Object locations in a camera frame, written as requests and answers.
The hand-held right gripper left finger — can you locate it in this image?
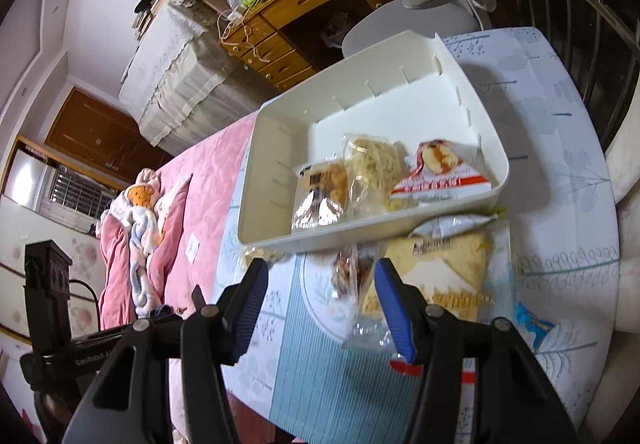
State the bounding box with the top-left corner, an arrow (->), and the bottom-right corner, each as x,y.
60,258 -> 271,444

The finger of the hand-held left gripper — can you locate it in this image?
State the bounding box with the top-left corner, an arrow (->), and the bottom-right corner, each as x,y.
72,306 -> 183,342

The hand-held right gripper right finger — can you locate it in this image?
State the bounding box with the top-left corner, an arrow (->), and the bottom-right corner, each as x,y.
374,256 -> 593,444

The clear dark nut packet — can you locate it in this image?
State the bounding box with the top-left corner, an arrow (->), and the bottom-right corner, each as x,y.
330,246 -> 381,315

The large yellow cracker packet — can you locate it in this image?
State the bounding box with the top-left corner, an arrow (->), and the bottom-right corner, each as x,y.
342,226 -> 516,350

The silver green small packet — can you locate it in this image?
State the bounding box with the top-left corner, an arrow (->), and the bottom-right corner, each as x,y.
409,209 -> 507,240

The white plastic storage bin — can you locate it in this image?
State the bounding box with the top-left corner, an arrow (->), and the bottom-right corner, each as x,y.
236,31 -> 511,255

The small clear pastry packet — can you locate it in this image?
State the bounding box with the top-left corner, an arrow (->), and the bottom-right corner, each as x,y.
242,246 -> 293,270

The teal striped placemat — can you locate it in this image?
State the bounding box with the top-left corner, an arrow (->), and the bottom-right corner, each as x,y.
270,244 -> 521,444

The small barred window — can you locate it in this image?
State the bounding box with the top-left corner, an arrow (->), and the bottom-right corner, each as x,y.
37,164 -> 118,235

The pink pillow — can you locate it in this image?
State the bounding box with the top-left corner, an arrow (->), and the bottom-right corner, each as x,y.
152,174 -> 193,255

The foil-backed pastry packet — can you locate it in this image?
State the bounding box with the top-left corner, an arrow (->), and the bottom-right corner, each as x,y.
291,159 -> 351,236

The blue white small packet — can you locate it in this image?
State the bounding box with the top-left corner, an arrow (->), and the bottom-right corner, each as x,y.
515,302 -> 556,352

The clear pale crispy pastry packet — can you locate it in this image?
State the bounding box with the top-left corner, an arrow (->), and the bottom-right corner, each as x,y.
342,133 -> 407,217

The red white bread packet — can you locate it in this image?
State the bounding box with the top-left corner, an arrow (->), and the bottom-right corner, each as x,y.
389,138 -> 492,202

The pink bedspread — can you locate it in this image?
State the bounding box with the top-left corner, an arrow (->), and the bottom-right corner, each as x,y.
97,114 -> 261,330

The wooden door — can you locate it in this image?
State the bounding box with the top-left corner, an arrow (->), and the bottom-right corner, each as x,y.
45,86 -> 173,190

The white tree-print tablecloth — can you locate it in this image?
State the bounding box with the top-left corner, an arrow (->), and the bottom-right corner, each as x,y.
167,26 -> 621,444

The lace-covered cabinet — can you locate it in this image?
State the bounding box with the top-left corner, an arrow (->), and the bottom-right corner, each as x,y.
117,1 -> 271,147

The grey office chair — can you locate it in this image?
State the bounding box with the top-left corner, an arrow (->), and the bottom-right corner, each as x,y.
317,0 -> 496,60

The grey crumpled bag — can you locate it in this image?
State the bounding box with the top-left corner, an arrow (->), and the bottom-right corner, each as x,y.
320,11 -> 351,45

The wooden desk with drawers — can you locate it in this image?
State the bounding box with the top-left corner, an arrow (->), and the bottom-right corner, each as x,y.
220,0 -> 401,92

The black cable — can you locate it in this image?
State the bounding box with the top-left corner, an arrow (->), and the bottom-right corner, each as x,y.
69,280 -> 101,325

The white charging cable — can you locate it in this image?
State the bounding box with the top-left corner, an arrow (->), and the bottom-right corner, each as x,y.
217,9 -> 271,65

